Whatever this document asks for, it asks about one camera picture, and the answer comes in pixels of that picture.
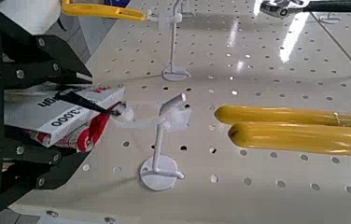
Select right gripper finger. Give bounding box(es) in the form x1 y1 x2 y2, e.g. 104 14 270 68
4 32 93 91
4 125 91 208

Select red gloves with card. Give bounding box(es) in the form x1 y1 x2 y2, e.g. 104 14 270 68
4 86 135 154

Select yellow paint roller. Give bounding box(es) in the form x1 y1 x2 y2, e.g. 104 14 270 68
0 0 148 35

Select white pegboard hook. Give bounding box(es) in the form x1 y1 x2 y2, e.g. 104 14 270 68
111 92 193 191
317 12 342 25
147 0 193 83

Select white perforated pegboard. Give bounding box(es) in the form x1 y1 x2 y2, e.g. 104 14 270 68
8 0 351 224

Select yellow pliers in package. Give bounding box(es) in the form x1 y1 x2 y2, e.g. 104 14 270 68
214 105 351 157

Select black adjustable wrench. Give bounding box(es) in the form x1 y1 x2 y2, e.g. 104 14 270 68
259 0 351 19

